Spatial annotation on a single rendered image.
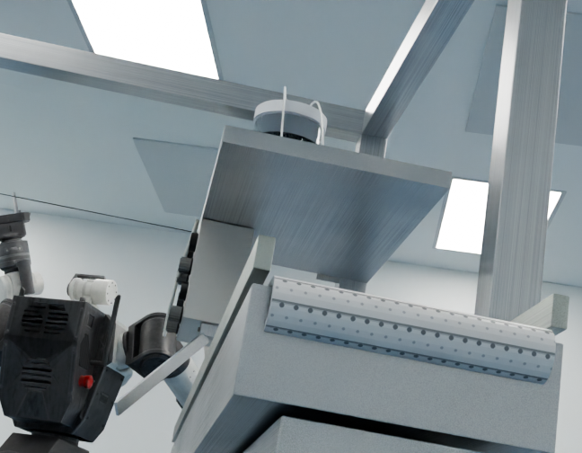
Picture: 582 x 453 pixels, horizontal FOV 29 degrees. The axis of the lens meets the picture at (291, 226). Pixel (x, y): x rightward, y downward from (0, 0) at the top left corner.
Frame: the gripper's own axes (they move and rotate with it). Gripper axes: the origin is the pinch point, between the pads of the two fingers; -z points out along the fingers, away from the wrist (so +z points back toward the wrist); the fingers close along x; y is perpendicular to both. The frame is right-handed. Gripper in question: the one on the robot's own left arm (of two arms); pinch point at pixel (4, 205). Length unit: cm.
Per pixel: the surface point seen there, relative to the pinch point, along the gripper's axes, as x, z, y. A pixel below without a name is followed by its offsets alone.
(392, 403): 18, 58, 230
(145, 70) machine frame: 30, -12, 82
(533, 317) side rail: 35, 53, 226
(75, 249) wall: 64, -33, -447
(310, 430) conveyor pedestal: 10, 59, 229
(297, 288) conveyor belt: 11, 47, 230
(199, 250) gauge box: 29, 32, 112
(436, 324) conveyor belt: 22, 52, 232
